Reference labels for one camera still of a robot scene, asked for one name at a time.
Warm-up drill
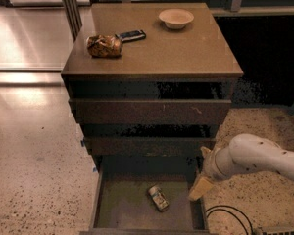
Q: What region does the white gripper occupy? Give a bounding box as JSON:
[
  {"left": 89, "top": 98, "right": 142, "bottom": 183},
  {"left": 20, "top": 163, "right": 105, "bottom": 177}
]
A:
[{"left": 188, "top": 146, "right": 222, "bottom": 201}]

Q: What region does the green 7up can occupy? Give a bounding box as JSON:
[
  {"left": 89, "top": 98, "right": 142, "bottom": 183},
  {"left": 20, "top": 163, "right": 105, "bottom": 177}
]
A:
[{"left": 148, "top": 185, "right": 169, "bottom": 212}]

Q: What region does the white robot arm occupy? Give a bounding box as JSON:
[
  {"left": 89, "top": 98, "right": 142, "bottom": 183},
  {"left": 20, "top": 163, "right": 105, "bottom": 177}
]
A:
[{"left": 188, "top": 133, "right": 294, "bottom": 201}]

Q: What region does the open bottom drawer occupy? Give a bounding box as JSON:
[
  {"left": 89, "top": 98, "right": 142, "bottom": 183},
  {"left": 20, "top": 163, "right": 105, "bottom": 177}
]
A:
[{"left": 79, "top": 168, "right": 217, "bottom": 235}]

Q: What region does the brown drawer cabinet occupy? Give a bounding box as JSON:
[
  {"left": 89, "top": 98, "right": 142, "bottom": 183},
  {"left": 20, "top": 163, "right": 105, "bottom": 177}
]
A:
[{"left": 60, "top": 2, "right": 244, "bottom": 235}]

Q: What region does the middle cabinet drawer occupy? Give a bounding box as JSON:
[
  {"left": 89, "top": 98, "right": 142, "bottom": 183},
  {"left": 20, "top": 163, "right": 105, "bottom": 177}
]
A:
[{"left": 84, "top": 137, "right": 216, "bottom": 157}]

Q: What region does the cabinet drawer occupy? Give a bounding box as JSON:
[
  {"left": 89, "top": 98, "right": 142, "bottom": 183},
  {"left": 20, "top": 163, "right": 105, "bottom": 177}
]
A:
[
  {"left": 84, "top": 137, "right": 216, "bottom": 157},
  {"left": 69, "top": 99, "right": 231, "bottom": 125}
]

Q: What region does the top cabinet drawer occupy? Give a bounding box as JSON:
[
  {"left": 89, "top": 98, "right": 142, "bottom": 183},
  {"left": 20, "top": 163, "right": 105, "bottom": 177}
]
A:
[{"left": 69, "top": 99, "right": 231, "bottom": 125}]

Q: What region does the white bowl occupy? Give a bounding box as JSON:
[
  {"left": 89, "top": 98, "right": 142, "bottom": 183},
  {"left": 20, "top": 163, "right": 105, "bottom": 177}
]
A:
[{"left": 159, "top": 9, "right": 194, "bottom": 29}]

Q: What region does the brown snack bag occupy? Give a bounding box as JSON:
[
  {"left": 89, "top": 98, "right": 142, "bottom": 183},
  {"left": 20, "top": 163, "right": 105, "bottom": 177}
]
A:
[{"left": 86, "top": 35, "right": 123, "bottom": 58}]

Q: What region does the black floor cable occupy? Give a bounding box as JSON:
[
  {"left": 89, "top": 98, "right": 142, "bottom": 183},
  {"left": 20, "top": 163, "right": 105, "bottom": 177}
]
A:
[{"left": 205, "top": 205, "right": 255, "bottom": 235}]

